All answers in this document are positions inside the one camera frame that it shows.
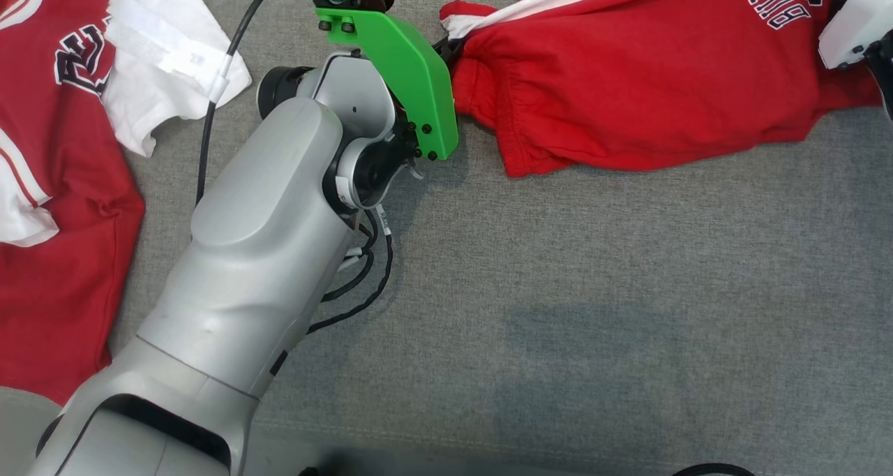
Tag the red basketball jersey white sleeves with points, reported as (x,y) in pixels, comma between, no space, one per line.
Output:
(56,287)

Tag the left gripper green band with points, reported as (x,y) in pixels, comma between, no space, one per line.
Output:
(411,78)

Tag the red shorts white stripes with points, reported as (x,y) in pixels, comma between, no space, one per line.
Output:
(628,78)

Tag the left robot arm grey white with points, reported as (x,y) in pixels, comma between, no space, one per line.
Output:
(244,253)

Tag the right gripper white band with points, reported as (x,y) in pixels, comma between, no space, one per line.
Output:
(861,26)

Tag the grey fabric sofa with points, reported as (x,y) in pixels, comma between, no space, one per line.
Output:
(593,287)

